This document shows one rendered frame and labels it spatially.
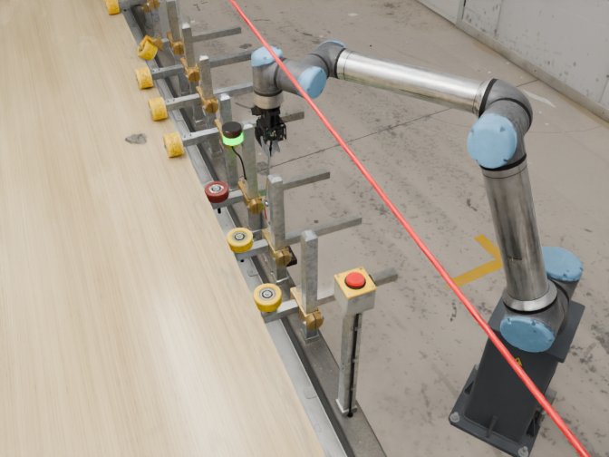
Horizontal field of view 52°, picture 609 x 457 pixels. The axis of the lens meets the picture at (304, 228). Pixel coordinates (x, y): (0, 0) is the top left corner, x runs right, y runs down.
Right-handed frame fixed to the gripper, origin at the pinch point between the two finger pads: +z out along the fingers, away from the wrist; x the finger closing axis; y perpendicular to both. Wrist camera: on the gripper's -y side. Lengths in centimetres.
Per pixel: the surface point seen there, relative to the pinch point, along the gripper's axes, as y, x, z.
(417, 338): 24, 56, 101
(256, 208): 6.2, -7.6, 16.9
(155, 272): 28, -46, 11
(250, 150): 4.3, -7.6, -5.8
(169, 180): -12.2, -32.5, 11.1
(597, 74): -94, 248, 76
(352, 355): 81, -8, 4
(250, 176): 4.3, -8.4, 4.5
